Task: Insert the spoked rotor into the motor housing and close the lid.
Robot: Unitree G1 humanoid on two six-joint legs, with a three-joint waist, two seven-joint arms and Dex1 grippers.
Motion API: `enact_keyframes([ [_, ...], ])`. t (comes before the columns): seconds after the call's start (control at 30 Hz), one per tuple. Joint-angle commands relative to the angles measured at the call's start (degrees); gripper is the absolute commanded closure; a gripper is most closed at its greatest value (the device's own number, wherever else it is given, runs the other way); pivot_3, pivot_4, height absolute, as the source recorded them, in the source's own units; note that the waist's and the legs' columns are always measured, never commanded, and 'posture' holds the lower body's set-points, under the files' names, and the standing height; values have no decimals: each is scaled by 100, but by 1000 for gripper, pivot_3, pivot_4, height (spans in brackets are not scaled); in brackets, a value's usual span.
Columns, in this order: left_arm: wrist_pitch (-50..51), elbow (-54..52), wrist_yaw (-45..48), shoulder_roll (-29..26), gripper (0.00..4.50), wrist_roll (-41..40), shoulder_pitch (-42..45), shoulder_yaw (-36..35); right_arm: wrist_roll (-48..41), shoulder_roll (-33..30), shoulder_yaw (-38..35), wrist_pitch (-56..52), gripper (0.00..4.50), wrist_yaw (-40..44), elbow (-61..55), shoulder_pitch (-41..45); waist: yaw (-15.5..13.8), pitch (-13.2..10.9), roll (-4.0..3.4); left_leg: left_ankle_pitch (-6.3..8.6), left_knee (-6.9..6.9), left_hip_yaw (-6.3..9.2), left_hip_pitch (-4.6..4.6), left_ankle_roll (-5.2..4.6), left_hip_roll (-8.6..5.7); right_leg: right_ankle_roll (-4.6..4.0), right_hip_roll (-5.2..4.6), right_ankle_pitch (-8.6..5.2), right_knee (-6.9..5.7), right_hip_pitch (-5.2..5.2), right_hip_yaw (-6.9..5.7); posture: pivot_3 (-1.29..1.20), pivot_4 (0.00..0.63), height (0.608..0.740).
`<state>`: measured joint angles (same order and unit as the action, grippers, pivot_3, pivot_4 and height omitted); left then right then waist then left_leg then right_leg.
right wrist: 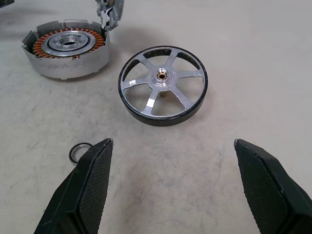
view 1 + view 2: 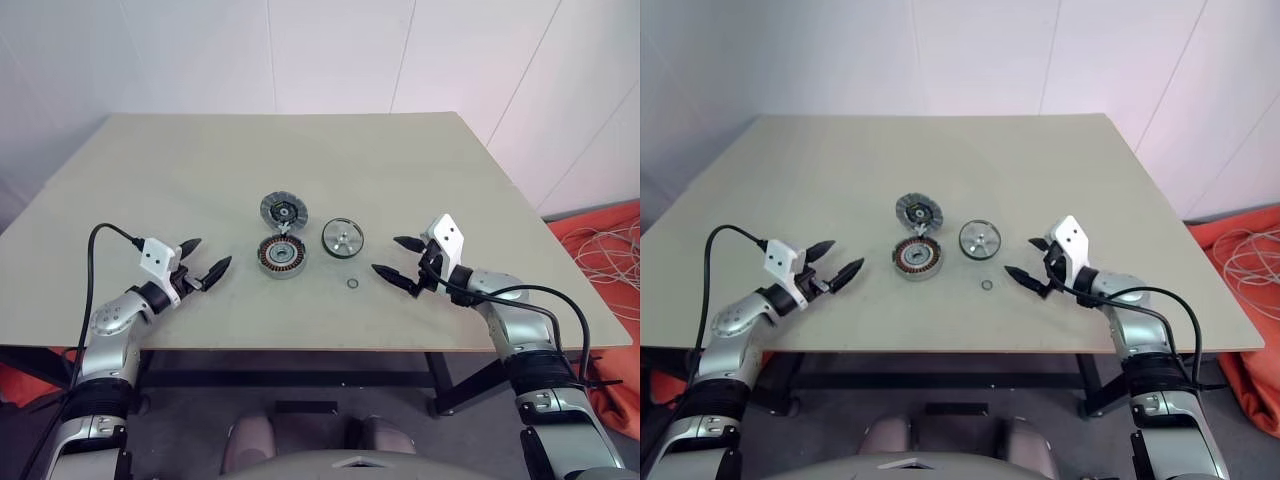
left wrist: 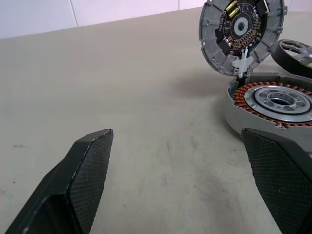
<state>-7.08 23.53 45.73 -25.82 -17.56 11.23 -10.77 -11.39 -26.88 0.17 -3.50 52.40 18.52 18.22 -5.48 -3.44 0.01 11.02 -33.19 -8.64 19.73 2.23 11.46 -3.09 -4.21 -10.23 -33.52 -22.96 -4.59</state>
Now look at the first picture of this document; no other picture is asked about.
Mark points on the grey round disc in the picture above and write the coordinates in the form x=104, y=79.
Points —
x=73, y=65

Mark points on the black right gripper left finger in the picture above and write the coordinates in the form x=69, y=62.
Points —
x=73, y=200

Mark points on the black rimmed spoked rotor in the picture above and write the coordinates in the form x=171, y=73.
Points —
x=162, y=81

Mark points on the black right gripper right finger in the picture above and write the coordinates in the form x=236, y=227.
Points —
x=273, y=195

